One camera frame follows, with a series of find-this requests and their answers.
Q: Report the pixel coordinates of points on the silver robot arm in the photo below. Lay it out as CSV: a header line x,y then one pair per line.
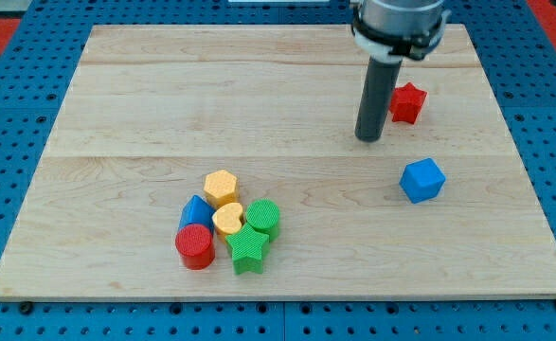
x,y
393,30

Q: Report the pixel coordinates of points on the green star block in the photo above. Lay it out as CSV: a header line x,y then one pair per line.
x,y
248,249

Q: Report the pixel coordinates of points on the red star block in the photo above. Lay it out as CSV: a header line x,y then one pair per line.
x,y
406,103

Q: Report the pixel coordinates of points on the green cylinder block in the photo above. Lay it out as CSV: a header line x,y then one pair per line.
x,y
263,215

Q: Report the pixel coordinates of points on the yellow hexagon block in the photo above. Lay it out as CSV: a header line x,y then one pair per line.
x,y
220,188

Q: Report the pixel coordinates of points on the yellow heart block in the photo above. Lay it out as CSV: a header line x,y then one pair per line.
x,y
228,220

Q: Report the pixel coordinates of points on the wooden board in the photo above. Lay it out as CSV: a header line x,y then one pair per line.
x,y
151,110

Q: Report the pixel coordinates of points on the blue triangle block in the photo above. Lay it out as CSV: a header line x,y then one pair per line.
x,y
197,211

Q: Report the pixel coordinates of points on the red cylinder block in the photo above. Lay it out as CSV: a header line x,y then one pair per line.
x,y
195,246

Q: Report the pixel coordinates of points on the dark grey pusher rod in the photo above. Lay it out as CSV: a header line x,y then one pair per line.
x,y
378,89

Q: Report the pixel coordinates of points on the blue cube block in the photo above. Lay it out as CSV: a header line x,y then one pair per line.
x,y
422,180

